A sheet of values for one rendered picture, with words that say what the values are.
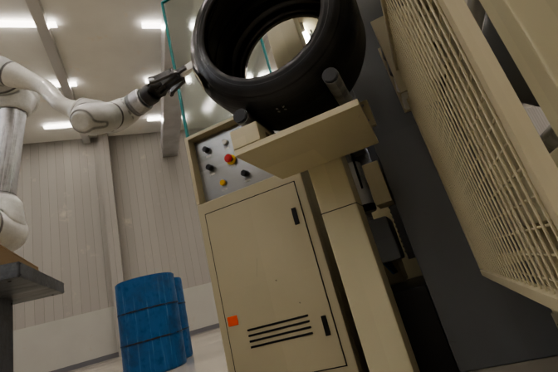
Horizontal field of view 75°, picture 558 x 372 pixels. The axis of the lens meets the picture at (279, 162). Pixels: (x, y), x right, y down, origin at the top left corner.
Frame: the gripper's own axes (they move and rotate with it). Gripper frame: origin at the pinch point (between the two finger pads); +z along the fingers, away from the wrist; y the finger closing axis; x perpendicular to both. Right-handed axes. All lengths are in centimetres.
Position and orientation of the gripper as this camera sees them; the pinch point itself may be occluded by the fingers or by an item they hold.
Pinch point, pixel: (188, 68)
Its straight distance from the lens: 139.3
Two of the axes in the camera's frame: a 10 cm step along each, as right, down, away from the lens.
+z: 8.4, -4.8, -2.4
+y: 3.8, 2.2, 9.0
